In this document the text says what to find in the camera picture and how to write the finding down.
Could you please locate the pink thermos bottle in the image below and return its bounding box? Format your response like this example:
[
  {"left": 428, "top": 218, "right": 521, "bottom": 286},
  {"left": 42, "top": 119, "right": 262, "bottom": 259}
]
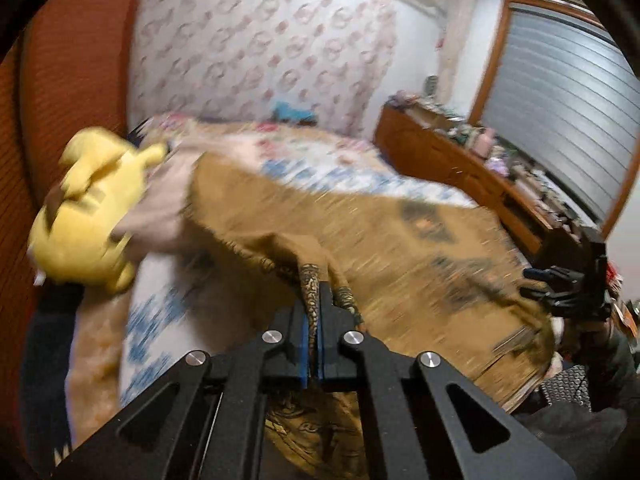
[{"left": 472, "top": 128, "right": 495, "bottom": 159}]

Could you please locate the grey window blind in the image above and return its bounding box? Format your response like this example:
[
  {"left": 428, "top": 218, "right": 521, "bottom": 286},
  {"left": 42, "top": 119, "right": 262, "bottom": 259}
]
[{"left": 480, "top": 3, "right": 639, "bottom": 222}]

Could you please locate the cream lace side curtain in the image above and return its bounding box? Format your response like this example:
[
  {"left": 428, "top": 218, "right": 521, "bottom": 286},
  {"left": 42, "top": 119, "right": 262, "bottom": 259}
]
[{"left": 436, "top": 0, "right": 476, "bottom": 104}]

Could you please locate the floral bed blanket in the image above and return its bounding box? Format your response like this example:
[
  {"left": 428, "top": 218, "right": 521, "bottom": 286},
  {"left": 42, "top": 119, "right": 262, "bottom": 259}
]
[{"left": 65, "top": 116, "right": 397, "bottom": 444}]

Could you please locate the person's right hand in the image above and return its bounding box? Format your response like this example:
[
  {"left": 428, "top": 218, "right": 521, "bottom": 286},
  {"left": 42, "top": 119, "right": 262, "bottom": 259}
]
[{"left": 575, "top": 318, "right": 613, "bottom": 341}]

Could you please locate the blue floral white sheet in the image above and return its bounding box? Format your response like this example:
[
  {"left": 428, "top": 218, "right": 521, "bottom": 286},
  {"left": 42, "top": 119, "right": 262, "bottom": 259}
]
[{"left": 119, "top": 158, "right": 476, "bottom": 405}]

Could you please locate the gold patterned garment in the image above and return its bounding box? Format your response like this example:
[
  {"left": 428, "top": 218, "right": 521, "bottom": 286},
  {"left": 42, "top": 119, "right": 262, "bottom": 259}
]
[{"left": 186, "top": 154, "right": 553, "bottom": 479}]

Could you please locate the pink circle patterned curtain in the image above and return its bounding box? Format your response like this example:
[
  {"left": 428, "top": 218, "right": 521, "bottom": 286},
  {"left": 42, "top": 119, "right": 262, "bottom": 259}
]
[{"left": 128, "top": 0, "right": 396, "bottom": 136}]

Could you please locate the lilac pouch on sideboard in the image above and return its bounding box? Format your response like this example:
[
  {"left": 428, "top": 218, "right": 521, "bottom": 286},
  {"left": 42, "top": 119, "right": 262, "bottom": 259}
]
[{"left": 485, "top": 157, "right": 510, "bottom": 178}]

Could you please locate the small grey desk fan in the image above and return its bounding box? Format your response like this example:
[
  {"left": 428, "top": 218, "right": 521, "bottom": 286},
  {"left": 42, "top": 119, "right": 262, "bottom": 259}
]
[{"left": 423, "top": 75, "right": 438, "bottom": 99}]

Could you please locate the brown box with teal cloth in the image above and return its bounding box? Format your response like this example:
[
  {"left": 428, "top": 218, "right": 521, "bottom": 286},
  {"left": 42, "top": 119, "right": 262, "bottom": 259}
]
[{"left": 272, "top": 102, "right": 318, "bottom": 126}]

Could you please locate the yellow Pikachu plush toy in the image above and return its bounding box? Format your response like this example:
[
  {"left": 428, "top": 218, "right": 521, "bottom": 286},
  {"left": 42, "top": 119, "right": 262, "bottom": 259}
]
[{"left": 27, "top": 127, "right": 168, "bottom": 294}]

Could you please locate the long wooden sideboard cabinet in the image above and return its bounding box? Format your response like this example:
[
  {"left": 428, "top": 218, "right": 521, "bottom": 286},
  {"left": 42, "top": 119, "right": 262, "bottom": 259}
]
[{"left": 374, "top": 105, "right": 586, "bottom": 270}]

